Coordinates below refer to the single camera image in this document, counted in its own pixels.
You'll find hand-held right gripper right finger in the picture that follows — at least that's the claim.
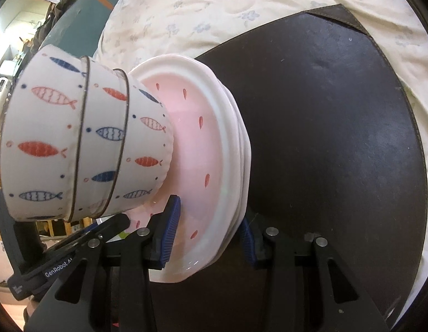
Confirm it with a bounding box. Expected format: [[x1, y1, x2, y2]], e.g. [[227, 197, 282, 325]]
[[239, 218, 389, 332]]

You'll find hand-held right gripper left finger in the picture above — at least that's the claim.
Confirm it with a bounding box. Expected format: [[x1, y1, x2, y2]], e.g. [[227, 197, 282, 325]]
[[25, 195, 181, 332]]

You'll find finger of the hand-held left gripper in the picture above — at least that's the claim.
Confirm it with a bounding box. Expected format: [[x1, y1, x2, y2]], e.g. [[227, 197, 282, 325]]
[[48, 213, 130, 254]]

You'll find white fish-print bowl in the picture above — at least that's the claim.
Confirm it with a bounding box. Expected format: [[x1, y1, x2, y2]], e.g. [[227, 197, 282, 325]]
[[67, 57, 130, 220], [0, 44, 90, 222], [107, 71, 176, 216]]

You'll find yellow rack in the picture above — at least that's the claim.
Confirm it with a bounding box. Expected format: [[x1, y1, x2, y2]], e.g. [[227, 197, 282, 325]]
[[37, 219, 75, 241]]

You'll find dark leather mat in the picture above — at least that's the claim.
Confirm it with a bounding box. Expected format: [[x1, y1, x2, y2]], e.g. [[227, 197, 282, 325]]
[[148, 3, 428, 332]]

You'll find white water heater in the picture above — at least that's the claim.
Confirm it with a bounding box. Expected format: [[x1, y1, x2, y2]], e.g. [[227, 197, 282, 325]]
[[0, 76, 16, 113]]

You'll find pile of dark clothes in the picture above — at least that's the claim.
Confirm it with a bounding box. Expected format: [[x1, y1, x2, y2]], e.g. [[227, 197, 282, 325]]
[[35, 0, 94, 53]]

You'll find teal padded bed rail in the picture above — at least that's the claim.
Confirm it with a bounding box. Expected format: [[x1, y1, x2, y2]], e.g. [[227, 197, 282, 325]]
[[47, 0, 130, 63]]

